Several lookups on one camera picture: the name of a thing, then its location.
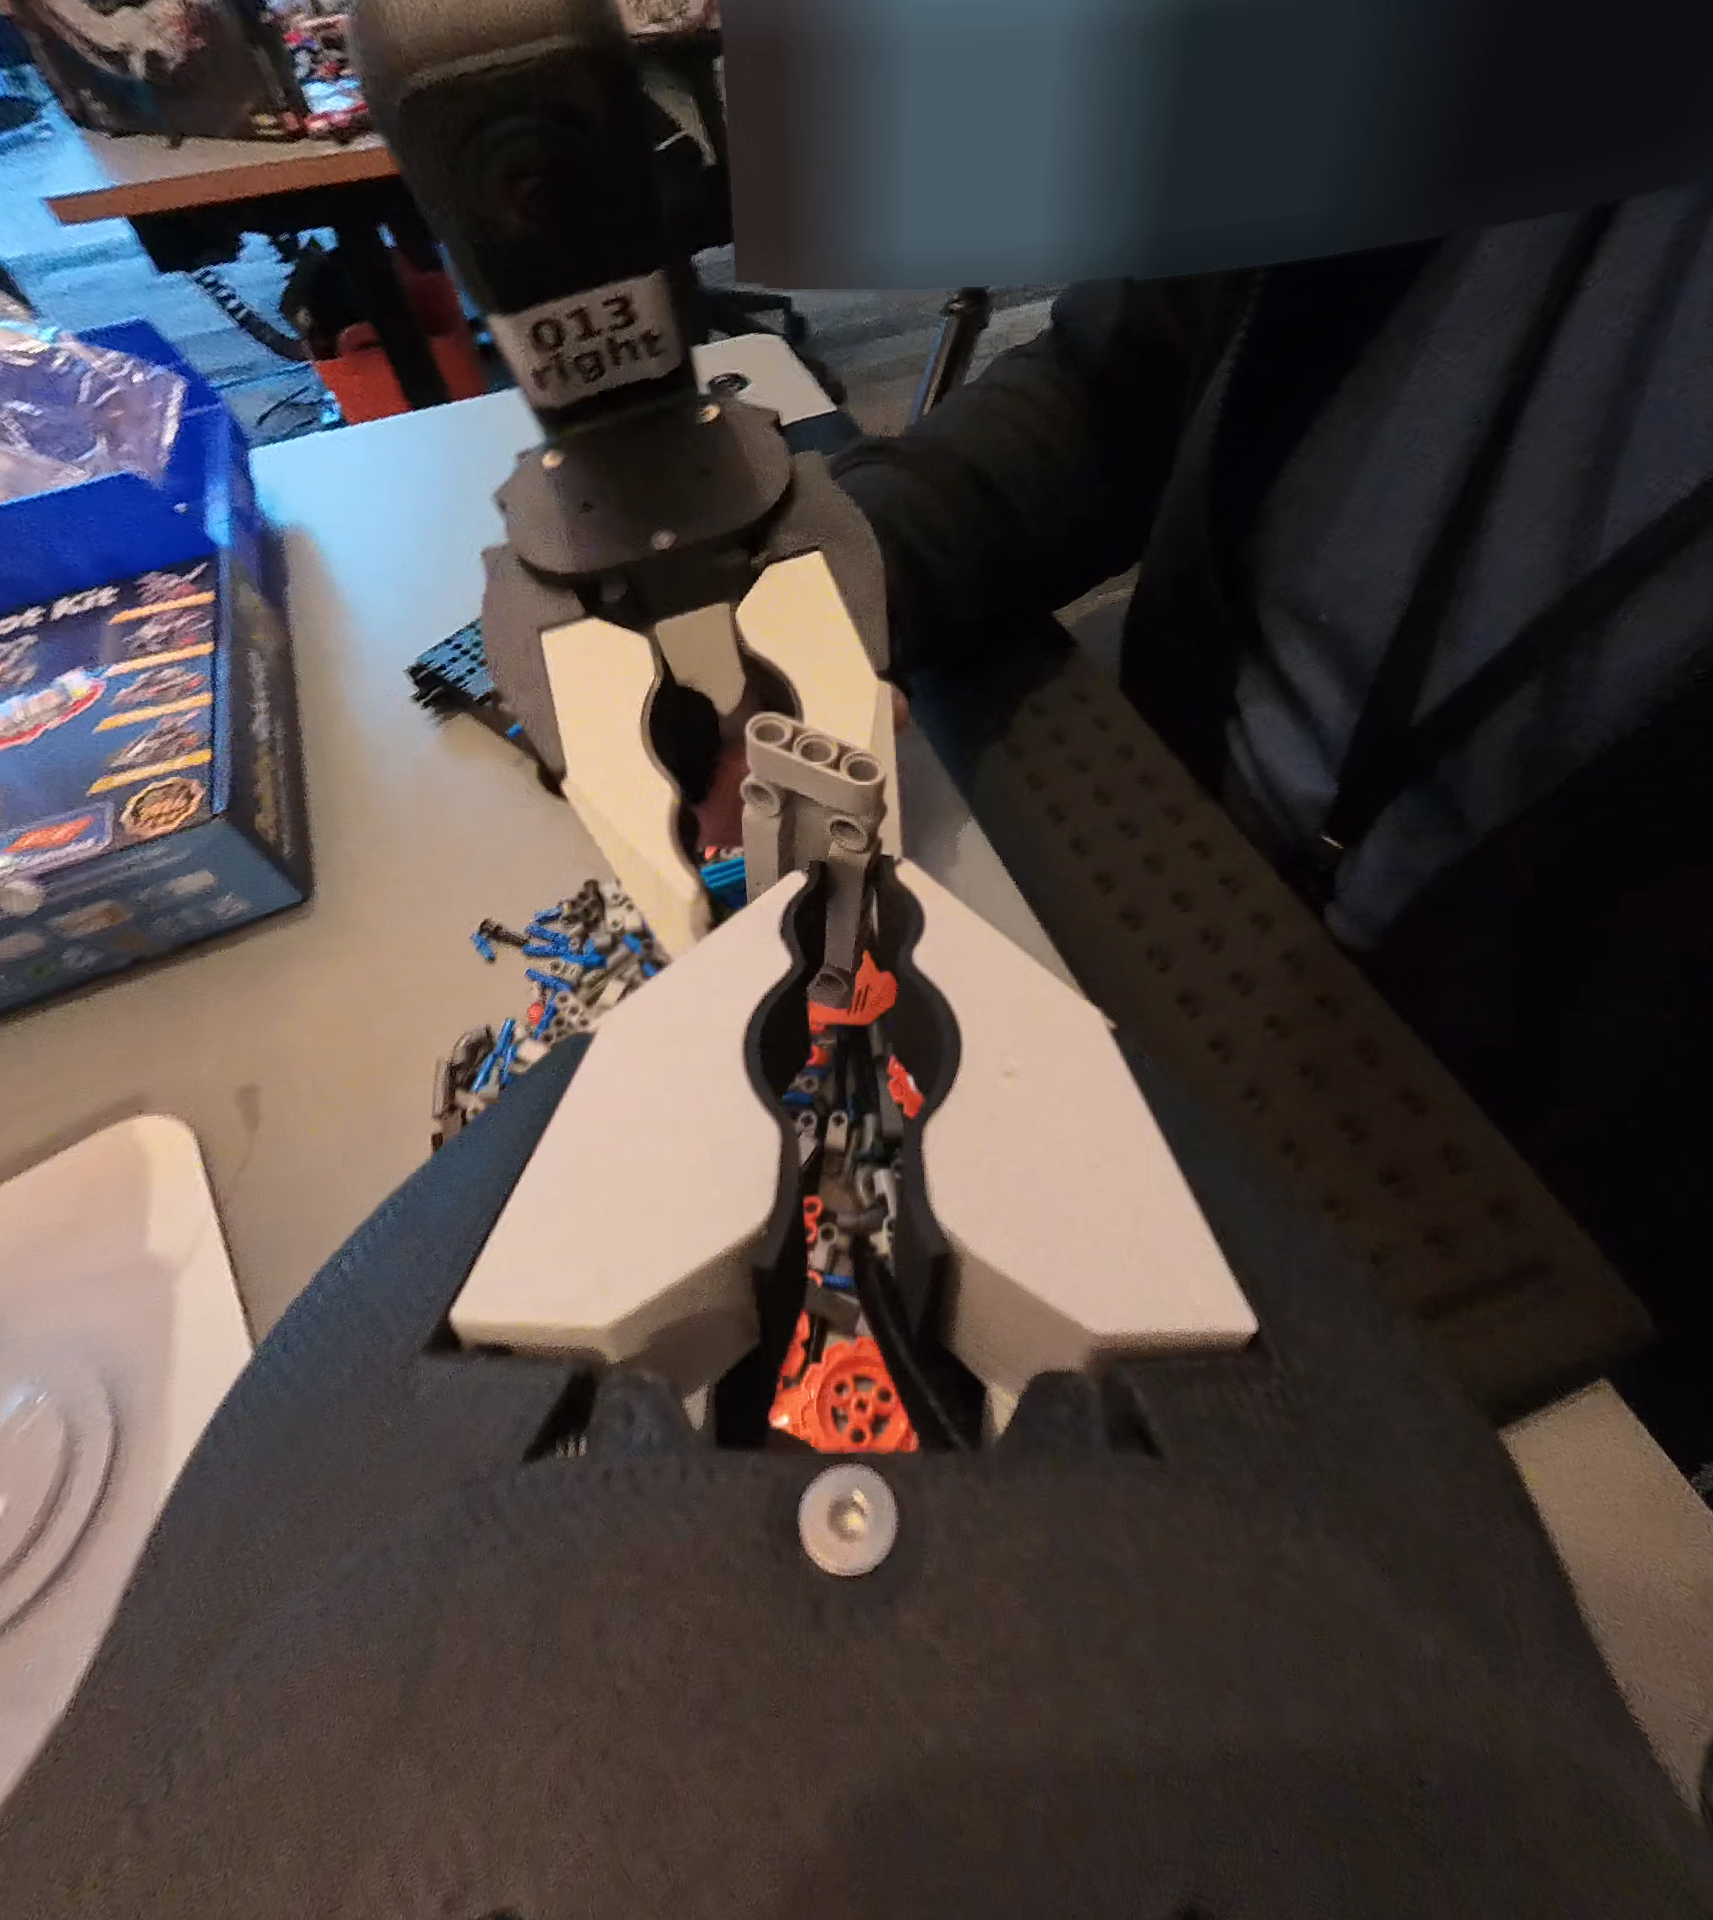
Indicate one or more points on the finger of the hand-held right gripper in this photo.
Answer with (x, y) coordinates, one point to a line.
(833, 647)
(617, 781)

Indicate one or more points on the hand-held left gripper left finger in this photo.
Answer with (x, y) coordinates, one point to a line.
(632, 1201)

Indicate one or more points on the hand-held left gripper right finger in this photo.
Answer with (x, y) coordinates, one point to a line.
(1082, 1201)

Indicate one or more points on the black perforated block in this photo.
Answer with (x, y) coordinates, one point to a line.
(466, 677)

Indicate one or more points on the orange toothed wheel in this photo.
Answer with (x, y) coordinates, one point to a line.
(844, 1387)

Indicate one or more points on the person's right forearm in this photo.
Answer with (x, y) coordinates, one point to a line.
(1068, 480)

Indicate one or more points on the black perforated mat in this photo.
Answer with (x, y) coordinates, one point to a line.
(1308, 1021)

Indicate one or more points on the long wooden office desk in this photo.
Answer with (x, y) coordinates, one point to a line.
(226, 175)

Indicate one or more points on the blue storage bin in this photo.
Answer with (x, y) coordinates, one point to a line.
(196, 450)

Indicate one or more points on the blue toy kit box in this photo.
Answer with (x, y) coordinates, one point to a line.
(76, 781)

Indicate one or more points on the clear plastic bag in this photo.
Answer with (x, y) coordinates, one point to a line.
(16, 391)

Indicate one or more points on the wooden book stand, white base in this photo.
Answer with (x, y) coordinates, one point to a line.
(47, 1500)

